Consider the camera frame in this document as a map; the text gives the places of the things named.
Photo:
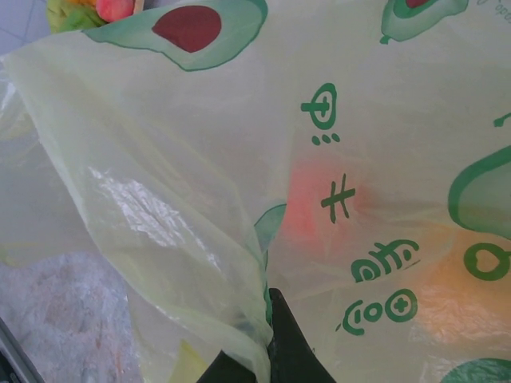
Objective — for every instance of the yellow-green printed plastic bag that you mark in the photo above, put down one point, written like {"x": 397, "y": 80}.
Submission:
{"x": 159, "y": 119}

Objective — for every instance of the yellow-orange toy orange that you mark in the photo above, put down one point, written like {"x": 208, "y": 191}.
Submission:
{"x": 451, "y": 287}

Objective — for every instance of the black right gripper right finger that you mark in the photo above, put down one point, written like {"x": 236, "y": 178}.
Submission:
{"x": 291, "y": 351}

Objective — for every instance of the orange toy fruit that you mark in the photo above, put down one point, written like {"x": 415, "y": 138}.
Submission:
{"x": 81, "y": 2}

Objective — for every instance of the bright green toy fruit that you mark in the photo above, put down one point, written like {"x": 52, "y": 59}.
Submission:
{"x": 78, "y": 20}

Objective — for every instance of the red-orange toy orange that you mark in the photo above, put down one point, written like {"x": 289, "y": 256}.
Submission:
{"x": 307, "y": 199}

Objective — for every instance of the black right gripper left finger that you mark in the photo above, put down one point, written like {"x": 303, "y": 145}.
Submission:
{"x": 227, "y": 373}

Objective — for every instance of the pink toy peach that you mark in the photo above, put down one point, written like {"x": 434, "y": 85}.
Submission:
{"x": 113, "y": 9}

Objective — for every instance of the aluminium front rail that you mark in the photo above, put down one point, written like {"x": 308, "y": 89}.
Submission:
{"x": 8, "y": 359}

